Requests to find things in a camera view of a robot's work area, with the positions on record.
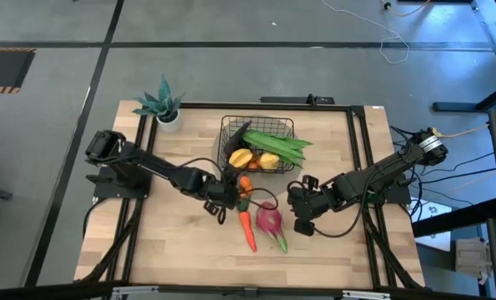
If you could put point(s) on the black diagonal beam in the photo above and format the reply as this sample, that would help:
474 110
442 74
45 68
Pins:
460 216

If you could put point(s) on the green bean bunch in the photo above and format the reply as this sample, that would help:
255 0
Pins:
277 146

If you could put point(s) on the green plant in white pot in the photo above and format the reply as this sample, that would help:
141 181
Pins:
164 106

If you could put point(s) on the black hazard-striped floor mat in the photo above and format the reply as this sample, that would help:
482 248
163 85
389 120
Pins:
3 68

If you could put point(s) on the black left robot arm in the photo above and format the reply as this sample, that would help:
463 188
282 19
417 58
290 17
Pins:
156 166

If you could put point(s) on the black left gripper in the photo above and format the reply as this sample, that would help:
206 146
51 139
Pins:
216 192

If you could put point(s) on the grey box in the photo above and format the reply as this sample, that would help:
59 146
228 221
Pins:
472 258

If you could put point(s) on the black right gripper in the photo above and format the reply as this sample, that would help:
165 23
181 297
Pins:
318 198

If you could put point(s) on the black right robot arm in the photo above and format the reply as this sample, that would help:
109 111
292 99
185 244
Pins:
381 173

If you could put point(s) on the grey round mat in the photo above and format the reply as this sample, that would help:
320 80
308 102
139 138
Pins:
272 183

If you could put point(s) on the purple eggplant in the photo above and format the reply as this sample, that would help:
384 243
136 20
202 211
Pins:
236 139

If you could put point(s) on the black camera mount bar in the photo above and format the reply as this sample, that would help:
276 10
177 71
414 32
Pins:
285 100

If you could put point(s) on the orange carrot with green top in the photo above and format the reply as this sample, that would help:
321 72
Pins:
247 229

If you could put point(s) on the white paper sheet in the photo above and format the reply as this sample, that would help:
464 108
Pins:
433 239

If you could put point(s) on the black desk leg frame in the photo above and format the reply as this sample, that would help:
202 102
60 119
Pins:
493 46

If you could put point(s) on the yellow pear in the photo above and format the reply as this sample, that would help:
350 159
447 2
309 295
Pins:
269 161

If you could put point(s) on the black metal table frame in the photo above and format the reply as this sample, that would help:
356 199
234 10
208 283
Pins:
272 106

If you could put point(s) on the pink dragon fruit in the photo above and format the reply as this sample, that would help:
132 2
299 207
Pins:
269 221

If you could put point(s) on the yellow star fruit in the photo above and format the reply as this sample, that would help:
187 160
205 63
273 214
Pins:
240 158

